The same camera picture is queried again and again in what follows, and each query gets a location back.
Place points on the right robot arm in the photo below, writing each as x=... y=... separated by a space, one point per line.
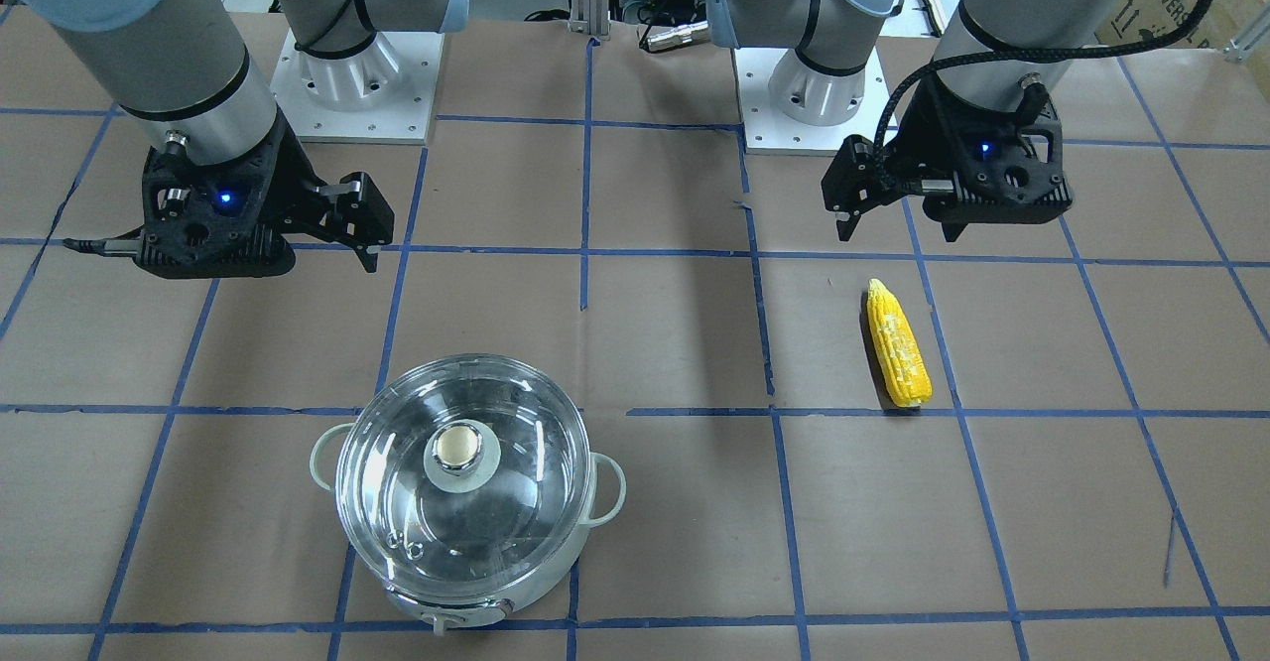
x=182 y=70

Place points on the pale green cooking pot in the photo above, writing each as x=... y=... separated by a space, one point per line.
x=466 y=532

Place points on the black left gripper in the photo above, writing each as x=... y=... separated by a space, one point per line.
x=909 y=153

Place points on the yellow corn cob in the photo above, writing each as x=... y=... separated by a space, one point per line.
x=905 y=375

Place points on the silver cylindrical connector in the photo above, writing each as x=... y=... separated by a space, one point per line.
x=681 y=36

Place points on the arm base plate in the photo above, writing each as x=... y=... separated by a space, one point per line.
x=385 y=95
x=788 y=109

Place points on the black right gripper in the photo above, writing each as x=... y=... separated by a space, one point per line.
x=289 y=177

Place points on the glass pot lid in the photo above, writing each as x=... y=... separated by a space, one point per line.
x=461 y=462

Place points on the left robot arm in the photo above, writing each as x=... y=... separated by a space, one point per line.
x=987 y=47

